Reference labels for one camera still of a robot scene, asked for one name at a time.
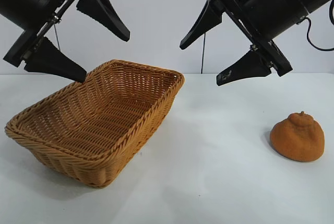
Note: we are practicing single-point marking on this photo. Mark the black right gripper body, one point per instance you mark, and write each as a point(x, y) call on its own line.
point(271, 12)

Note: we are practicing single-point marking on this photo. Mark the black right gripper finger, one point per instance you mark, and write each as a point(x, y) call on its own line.
point(245, 68)
point(208, 20)

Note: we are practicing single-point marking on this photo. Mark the bumpy orange fruit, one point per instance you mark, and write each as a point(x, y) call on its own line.
point(297, 140)

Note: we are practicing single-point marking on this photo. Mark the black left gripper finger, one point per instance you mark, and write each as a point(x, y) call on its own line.
point(52, 60)
point(100, 10)

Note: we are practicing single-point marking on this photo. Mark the woven wicker basket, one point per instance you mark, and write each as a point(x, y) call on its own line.
point(104, 119)

